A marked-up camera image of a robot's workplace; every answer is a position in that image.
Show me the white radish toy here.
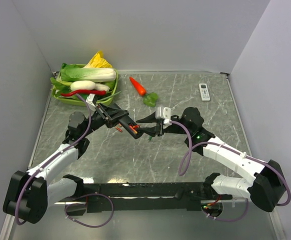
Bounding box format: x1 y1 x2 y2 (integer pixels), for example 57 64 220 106
70 80 110 92

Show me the black battery cover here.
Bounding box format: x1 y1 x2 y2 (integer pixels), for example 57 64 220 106
173 188 185 201

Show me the napa cabbage toy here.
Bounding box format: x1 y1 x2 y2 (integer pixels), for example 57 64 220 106
60 63 117 83

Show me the black remote control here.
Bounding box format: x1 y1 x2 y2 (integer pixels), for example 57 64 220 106
118 116 143 139

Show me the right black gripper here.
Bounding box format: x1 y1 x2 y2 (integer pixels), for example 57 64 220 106
136 109 192 138

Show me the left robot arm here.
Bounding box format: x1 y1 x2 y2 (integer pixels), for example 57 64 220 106
2 103 135 225

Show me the green tray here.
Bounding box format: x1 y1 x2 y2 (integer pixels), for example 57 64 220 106
50 63 119 106

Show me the white remote control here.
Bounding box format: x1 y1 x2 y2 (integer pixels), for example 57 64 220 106
199 83 211 102

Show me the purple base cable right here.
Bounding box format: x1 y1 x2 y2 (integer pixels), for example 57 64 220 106
201 197 249 224

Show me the orange toy carrot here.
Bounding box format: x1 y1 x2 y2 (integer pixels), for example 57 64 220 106
129 76 159 108

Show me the red chili pepper toy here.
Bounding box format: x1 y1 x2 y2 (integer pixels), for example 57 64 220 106
60 89 107 97

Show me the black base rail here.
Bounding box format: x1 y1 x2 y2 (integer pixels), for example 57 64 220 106
55 181 234 214

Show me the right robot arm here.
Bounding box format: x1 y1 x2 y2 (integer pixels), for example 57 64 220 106
138 107 291 212

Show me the yellow leaf toy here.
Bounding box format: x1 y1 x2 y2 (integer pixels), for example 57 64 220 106
84 50 113 68

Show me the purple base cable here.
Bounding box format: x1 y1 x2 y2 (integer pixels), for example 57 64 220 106
64 193 115 229
201 197 249 224

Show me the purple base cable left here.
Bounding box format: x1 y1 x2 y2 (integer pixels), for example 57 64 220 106
64 193 115 229

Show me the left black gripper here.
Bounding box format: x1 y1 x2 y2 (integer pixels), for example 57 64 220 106
81 102 129 137

